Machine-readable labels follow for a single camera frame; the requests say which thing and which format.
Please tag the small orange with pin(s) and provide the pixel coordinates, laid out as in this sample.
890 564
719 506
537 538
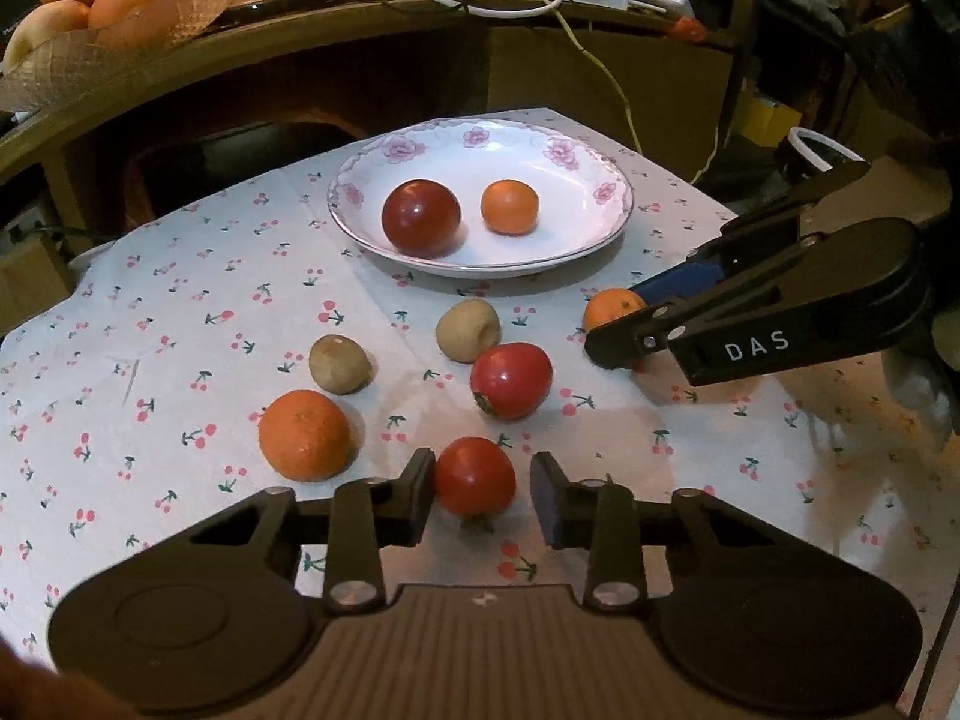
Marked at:
510 206
611 307

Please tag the leaf-shaped fruit bowl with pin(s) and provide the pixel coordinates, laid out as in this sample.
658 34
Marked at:
150 34

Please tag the cardboard box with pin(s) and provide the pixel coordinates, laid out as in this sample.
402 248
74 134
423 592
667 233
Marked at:
30 274

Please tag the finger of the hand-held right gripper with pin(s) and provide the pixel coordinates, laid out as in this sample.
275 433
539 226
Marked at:
622 345
675 281

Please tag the brown wooden desk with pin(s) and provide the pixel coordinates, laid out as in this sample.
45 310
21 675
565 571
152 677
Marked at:
420 52

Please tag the cherry print tablecloth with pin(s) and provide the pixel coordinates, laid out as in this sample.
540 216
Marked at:
187 330

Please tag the large orange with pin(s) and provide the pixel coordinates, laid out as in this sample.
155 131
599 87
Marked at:
305 435

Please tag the white floral rim plate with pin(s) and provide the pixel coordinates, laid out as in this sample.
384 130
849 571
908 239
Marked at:
555 187

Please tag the pale yellow apple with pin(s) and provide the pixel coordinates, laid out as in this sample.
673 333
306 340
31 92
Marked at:
43 31

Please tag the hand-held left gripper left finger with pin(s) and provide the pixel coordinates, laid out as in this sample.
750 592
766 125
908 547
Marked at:
420 499

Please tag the large orange persimmon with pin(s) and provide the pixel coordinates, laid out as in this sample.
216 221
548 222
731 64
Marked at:
139 1

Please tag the yellow box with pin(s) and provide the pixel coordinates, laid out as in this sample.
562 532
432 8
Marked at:
766 121

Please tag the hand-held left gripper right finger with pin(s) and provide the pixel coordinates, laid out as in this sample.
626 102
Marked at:
546 502

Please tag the dark red tomato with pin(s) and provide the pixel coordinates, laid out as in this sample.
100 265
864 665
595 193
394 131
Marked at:
421 217

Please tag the brown kiwi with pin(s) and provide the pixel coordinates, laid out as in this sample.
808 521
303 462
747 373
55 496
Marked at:
469 328
340 364

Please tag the small orange red object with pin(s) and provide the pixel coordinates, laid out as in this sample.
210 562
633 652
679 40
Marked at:
687 28

